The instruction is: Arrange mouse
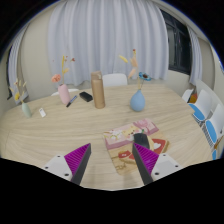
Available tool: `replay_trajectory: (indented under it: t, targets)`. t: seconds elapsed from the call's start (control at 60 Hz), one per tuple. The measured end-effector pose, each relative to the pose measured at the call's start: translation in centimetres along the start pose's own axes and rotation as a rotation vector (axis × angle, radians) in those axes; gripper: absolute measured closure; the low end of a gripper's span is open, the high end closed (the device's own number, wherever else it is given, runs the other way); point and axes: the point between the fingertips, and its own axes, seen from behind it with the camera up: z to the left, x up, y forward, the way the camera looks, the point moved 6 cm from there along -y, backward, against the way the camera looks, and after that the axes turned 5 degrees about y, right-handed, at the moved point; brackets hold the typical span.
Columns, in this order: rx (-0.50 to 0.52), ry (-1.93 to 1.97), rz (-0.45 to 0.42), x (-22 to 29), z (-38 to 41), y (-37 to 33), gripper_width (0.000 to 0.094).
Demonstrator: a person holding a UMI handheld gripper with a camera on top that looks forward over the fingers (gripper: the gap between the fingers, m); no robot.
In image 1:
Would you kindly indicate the pink vase with orange flowers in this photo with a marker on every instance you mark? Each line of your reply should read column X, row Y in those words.
column 64, row 95

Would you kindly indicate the blue capped marker pen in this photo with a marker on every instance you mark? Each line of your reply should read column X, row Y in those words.
column 71, row 101

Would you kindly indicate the small white remote control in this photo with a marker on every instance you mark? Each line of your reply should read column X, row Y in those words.
column 42, row 112

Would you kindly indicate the wide white curtain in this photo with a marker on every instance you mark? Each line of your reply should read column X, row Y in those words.
column 106, row 36

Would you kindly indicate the blue vase with dried flowers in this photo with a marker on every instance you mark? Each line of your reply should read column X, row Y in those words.
column 137, row 101

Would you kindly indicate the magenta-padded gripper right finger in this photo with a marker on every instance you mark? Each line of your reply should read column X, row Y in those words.
column 146, row 160

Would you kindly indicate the black rectangular case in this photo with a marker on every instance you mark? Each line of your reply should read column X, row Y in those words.
column 86, row 96

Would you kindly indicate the narrow white curtain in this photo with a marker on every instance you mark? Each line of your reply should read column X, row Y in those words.
column 16, row 63
column 195, row 60

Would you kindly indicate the tan insulated drink bottle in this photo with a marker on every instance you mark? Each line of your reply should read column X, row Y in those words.
column 98, row 91

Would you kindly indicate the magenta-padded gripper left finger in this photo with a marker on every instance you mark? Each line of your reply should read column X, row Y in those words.
column 77, row 158

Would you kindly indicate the green vase with yellow flowers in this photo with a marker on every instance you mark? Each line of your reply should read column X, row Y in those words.
column 26, row 110

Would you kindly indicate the white chair with blue seat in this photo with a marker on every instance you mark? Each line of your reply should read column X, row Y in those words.
column 215, row 125
column 201, row 105

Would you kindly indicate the small white chair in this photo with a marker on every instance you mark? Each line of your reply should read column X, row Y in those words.
column 186, row 95

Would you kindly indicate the dark window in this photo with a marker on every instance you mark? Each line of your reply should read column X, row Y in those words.
column 176, row 46

